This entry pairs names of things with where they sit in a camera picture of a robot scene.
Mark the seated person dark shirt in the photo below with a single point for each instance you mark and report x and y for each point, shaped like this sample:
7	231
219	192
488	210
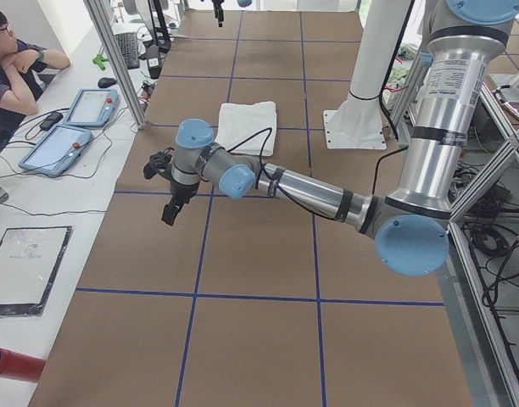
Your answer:
19	90

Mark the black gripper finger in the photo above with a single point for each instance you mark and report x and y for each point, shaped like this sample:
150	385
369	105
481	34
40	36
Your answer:
219	15

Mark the red cylinder bottle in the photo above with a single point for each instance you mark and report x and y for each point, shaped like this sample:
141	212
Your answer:
20	367

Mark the black power adapter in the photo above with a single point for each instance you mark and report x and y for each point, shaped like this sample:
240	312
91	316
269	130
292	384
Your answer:
51	120

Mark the blue teach pendant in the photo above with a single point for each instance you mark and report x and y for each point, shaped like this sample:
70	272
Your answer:
92	107
57	150

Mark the black keyboard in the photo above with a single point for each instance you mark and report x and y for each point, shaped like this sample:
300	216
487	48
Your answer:
127	44

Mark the black computer mouse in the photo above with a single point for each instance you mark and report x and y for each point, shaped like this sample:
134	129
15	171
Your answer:
106	82

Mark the aluminium frame post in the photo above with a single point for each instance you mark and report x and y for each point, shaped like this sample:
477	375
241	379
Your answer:
103	28

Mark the lower blue teach pendant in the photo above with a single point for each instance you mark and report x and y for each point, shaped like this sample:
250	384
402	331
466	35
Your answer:
57	150

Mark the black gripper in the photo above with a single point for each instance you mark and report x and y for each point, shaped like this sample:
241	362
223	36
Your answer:
180	192

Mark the black-edged foil sheet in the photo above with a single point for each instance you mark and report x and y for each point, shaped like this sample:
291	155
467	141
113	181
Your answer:
30	258

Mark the white long-sleeve printed shirt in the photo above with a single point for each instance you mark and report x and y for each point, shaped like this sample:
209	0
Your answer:
246	128

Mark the white camera stand column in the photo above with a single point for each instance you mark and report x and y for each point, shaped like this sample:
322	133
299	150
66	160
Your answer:
357	123

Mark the upper blue teach pendant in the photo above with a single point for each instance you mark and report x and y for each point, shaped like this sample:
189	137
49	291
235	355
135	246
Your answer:
92	107

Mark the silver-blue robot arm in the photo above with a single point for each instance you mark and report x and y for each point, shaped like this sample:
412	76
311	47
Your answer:
240	3
397	200

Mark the green plastic tool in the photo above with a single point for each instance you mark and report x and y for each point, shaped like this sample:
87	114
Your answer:
100	61

